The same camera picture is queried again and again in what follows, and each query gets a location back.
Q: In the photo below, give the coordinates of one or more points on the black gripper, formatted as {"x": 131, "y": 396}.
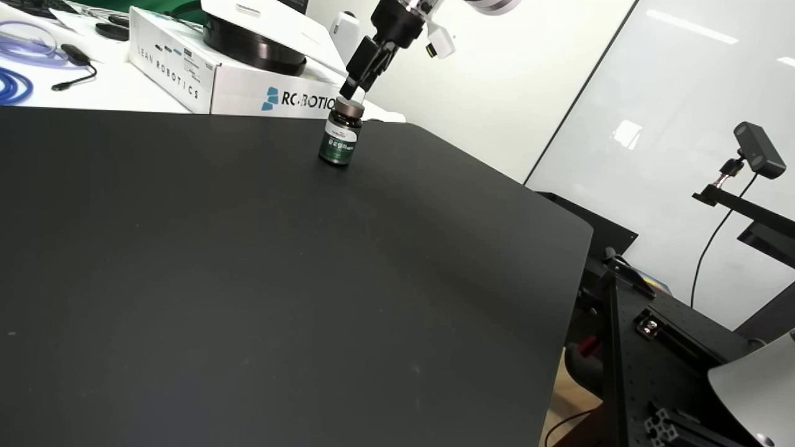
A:
{"x": 395, "y": 23}

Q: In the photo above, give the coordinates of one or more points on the small green glass bottle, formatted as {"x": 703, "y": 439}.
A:
{"x": 342, "y": 133}

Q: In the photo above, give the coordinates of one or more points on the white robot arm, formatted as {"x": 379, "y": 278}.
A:
{"x": 399, "y": 23}

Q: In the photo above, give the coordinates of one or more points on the black round base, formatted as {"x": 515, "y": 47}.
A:
{"x": 251, "y": 47}

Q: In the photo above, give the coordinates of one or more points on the white cardboard robotics box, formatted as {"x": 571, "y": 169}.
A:
{"x": 209, "y": 82}

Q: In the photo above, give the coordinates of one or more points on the black small object on desk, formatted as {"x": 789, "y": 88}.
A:
{"x": 112, "y": 31}

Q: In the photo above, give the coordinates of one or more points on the white curved panel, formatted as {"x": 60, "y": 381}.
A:
{"x": 759, "y": 391}

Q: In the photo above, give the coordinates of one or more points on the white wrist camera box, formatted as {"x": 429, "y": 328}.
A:
{"x": 438, "y": 40}

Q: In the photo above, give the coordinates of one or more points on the black adapter with cable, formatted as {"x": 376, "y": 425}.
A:
{"x": 76, "y": 59}

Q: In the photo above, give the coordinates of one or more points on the black camera on mount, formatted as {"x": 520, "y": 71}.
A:
{"x": 757, "y": 148}

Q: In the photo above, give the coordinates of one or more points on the black metal frame stand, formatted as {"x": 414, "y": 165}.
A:
{"x": 644, "y": 357}

